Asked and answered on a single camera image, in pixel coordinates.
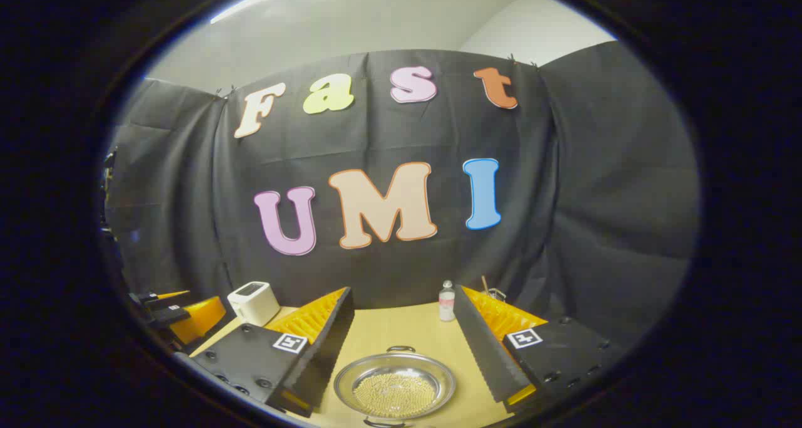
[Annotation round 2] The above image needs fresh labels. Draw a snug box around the stainless steel pot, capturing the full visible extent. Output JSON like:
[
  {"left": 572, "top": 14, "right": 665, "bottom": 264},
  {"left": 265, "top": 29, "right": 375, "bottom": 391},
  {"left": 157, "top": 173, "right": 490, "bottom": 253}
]
[{"left": 333, "top": 345, "right": 457, "bottom": 428}]

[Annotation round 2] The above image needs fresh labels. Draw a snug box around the pile of yellow soybeans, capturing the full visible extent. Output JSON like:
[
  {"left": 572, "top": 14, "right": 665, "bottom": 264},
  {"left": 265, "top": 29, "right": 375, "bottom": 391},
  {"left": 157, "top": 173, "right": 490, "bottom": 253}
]
[{"left": 353, "top": 372, "right": 436, "bottom": 418}]

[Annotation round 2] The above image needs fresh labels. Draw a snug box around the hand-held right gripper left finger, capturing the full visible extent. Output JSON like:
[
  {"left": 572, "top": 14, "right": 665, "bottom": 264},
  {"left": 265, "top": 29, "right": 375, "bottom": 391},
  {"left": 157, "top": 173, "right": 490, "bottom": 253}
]
[{"left": 191, "top": 286, "right": 355, "bottom": 418}]

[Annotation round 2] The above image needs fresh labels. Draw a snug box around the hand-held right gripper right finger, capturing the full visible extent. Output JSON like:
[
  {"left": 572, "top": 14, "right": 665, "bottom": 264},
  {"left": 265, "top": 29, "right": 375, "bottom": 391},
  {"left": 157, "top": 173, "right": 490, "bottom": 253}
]
[{"left": 452, "top": 284, "right": 612, "bottom": 414}]

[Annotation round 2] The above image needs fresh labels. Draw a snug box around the white bottle with pink label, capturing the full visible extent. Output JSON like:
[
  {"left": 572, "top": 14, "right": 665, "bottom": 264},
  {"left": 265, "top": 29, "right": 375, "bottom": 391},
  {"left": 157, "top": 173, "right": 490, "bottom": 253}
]
[{"left": 439, "top": 280, "right": 456, "bottom": 322}]

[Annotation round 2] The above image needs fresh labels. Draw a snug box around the white toaster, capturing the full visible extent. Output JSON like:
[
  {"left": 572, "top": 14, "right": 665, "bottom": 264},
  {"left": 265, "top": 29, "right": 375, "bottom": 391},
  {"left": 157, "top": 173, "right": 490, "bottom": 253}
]
[{"left": 227, "top": 281, "right": 281, "bottom": 327}]

